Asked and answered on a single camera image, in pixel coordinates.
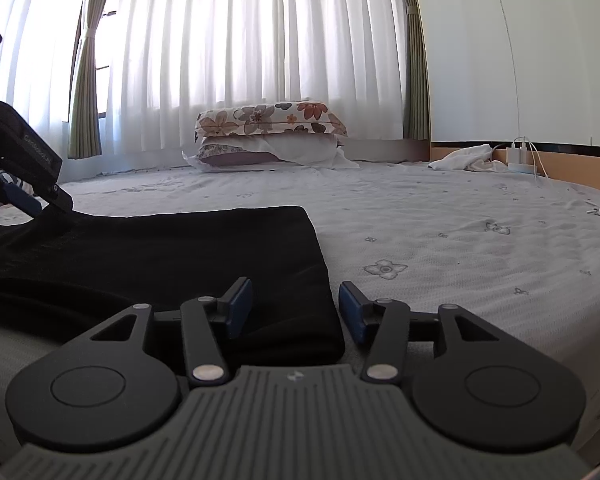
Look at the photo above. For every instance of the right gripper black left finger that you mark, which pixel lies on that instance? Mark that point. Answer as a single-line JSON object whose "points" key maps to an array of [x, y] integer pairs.
{"points": [[124, 379]]}

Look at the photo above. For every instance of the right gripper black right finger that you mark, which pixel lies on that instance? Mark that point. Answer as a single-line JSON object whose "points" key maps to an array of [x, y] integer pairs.
{"points": [[467, 379]]}

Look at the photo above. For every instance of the black pants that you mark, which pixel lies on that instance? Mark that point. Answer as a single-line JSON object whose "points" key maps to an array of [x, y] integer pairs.
{"points": [[62, 273]]}

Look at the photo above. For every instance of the blue white striped garment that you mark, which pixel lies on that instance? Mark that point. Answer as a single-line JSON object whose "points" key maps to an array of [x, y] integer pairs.
{"points": [[10, 193]]}

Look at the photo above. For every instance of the green curtain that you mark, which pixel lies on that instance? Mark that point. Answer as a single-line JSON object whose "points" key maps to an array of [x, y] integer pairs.
{"points": [[84, 140], [418, 115]]}

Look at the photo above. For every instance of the white patterned bed sheet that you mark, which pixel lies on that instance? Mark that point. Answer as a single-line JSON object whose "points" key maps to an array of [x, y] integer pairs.
{"points": [[522, 252]]}

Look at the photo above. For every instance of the white sheer curtain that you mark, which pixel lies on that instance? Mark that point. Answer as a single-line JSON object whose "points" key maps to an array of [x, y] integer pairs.
{"points": [[160, 63]]}

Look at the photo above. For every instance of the light blue round box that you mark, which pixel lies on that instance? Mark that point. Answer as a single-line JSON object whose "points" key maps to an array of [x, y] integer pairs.
{"points": [[521, 168]]}

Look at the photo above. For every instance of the white crumpled cloth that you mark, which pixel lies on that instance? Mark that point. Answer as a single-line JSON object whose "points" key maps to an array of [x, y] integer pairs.
{"points": [[476, 158]]}

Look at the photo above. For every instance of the white lower pillow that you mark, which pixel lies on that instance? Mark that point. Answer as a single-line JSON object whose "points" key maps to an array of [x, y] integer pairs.
{"points": [[301, 149]]}

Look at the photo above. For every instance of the wooden bed headboard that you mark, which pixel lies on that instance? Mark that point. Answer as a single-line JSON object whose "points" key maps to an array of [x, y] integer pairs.
{"points": [[575, 168]]}

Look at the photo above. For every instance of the floral pillow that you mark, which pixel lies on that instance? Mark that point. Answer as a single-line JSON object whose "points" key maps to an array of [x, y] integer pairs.
{"points": [[263, 119]]}

